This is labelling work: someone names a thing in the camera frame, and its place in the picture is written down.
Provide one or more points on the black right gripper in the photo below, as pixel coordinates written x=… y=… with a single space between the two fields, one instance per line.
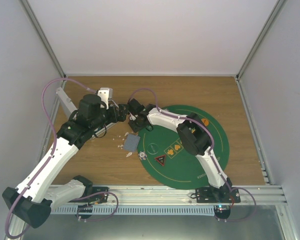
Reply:
x=135 y=128

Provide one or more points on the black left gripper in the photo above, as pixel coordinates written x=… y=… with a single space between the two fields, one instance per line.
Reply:
x=122 y=113

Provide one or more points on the clear round dealer button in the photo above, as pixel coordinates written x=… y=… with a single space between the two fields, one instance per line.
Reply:
x=153 y=149

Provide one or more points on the black red triangular all-in button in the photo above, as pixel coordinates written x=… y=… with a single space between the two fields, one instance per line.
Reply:
x=161 y=159

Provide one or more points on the orange big blind button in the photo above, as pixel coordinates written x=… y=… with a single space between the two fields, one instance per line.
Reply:
x=205 y=121

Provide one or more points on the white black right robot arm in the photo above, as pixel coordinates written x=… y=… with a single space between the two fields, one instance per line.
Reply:
x=195 y=139

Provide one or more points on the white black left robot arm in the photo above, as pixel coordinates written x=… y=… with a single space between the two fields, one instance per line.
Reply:
x=31 y=200

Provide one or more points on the blue playing card deck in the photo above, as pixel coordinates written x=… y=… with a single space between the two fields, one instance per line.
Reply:
x=131 y=142

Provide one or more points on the round green poker mat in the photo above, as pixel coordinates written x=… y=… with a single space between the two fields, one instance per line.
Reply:
x=182 y=170

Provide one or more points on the silver aluminium poker case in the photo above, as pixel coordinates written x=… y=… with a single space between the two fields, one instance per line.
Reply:
x=68 y=108

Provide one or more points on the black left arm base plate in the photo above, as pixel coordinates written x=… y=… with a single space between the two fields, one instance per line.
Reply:
x=99 y=198

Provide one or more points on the grey slotted cable duct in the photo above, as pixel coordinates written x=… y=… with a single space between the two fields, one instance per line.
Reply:
x=155 y=210

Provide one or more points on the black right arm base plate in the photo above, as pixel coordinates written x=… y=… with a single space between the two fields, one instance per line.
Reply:
x=208 y=195

